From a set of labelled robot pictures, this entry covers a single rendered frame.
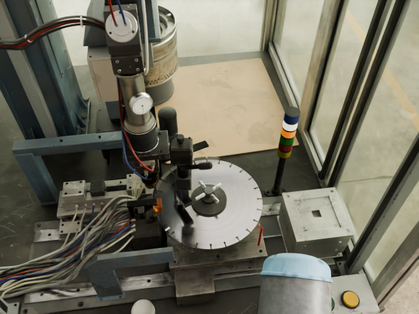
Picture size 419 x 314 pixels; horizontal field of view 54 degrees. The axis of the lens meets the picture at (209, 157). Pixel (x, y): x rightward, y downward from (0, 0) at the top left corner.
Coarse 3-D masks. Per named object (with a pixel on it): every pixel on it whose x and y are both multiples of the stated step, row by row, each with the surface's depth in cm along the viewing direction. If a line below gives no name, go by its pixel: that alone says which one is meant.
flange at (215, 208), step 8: (208, 184) 129; (200, 192) 127; (216, 192) 127; (224, 192) 127; (192, 200) 125; (200, 200) 125; (208, 200) 123; (224, 200) 125; (200, 208) 123; (208, 208) 123; (216, 208) 123
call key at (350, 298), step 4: (348, 292) 112; (352, 292) 112; (344, 296) 111; (348, 296) 111; (352, 296) 111; (356, 296) 111; (344, 300) 110; (348, 300) 110; (352, 300) 110; (356, 300) 110; (348, 304) 110; (352, 304) 110; (356, 304) 110
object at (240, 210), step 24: (216, 168) 134; (240, 168) 134; (168, 192) 128; (192, 192) 128; (240, 192) 128; (168, 216) 122; (192, 216) 122; (216, 216) 122; (240, 216) 122; (192, 240) 117; (216, 240) 117
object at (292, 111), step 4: (288, 108) 122; (292, 108) 122; (296, 108) 122; (288, 112) 121; (292, 112) 121; (296, 112) 121; (300, 112) 121; (284, 116) 123; (288, 116) 121; (292, 116) 120; (296, 116) 120; (284, 120) 123; (288, 120) 122; (292, 120) 121; (296, 120) 122
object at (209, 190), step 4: (200, 184) 124; (204, 184) 124; (220, 184) 124; (204, 188) 123; (208, 188) 122; (212, 188) 122; (216, 188) 123; (204, 192) 122; (208, 192) 121; (212, 192) 122; (200, 196) 121; (208, 196) 122; (212, 196) 121; (196, 200) 121; (216, 200) 120
